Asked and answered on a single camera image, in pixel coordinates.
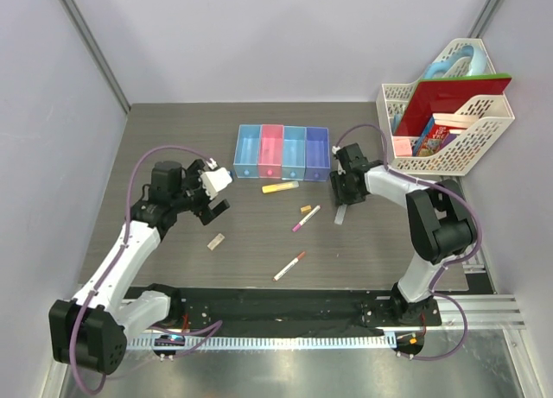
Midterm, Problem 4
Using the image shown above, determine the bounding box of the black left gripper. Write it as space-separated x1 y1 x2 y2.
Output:
171 161 228 224

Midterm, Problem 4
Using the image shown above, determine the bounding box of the blue capped clear tube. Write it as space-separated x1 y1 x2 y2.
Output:
334 205 347 225

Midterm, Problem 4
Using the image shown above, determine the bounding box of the clear beige eraser block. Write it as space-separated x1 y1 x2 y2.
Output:
207 233 226 251

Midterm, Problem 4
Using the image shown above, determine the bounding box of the purple drawer box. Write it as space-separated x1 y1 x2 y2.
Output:
304 127 330 181

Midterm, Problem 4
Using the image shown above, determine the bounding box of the light blue drawer box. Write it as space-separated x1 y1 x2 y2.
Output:
233 124 261 179

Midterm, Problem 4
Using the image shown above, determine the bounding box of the yellow capped tube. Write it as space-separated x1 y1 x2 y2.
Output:
261 180 299 194

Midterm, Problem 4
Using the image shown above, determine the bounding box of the teal blue drawer box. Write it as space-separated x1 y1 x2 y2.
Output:
282 126 307 180

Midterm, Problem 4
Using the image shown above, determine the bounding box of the pink drawer box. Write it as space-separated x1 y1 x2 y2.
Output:
257 124 283 179

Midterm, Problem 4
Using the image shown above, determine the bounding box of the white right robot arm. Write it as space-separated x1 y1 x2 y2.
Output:
329 143 478 325

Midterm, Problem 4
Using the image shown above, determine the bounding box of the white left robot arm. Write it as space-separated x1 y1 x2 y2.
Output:
48 159 232 376

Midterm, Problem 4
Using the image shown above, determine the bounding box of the pink tipped white marker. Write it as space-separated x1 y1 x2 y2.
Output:
292 205 321 232

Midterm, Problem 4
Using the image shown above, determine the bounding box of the pink sticky note block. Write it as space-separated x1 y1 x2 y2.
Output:
392 136 412 158

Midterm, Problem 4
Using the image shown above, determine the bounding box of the orange tipped white marker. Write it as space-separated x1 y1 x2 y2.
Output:
272 251 306 281

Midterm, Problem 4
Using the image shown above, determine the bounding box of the colourful book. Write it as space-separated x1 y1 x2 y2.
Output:
412 113 457 157

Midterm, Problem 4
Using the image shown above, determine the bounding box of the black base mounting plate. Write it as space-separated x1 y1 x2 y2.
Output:
125 284 442 329

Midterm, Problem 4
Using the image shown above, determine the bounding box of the white perforated file rack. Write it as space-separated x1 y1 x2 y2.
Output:
376 38 515 176

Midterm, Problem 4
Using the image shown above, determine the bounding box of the red folder board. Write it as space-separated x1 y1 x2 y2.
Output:
392 73 512 136

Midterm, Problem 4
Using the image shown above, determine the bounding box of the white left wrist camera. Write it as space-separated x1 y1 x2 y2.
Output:
200 158 233 200

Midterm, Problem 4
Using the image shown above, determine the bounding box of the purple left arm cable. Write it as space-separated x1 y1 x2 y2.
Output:
68 145 226 395

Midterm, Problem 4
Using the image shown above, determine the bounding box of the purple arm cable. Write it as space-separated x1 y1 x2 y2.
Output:
68 145 226 395
334 123 483 361

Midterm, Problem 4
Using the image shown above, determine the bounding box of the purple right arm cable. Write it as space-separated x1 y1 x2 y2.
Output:
334 123 483 361

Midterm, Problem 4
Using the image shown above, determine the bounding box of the white slotted cable duct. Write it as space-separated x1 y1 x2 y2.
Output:
127 332 397 351

